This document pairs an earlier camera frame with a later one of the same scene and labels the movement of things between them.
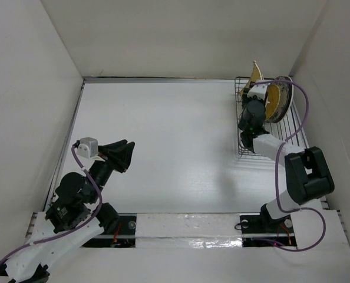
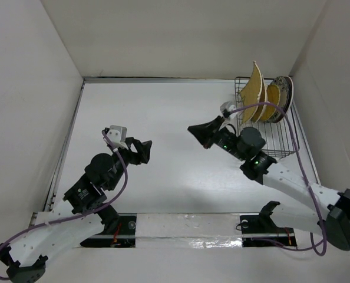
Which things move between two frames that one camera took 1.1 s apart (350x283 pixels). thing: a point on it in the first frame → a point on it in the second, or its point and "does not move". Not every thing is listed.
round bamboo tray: (273, 98) does not move
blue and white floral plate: (284, 101) does not move
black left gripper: (123, 159) → (142, 150)
